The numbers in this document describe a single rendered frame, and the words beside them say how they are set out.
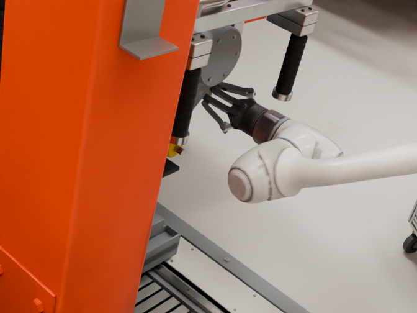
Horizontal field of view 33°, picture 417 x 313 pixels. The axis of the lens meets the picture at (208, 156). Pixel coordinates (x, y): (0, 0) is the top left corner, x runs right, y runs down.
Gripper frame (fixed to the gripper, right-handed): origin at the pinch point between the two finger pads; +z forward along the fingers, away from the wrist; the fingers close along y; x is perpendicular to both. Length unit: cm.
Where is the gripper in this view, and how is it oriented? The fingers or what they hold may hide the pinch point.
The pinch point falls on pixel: (198, 87)
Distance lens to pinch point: 176.4
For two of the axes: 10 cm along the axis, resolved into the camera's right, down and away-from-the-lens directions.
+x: -3.1, -3.8, -8.7
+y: 6.0, -7.9, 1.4
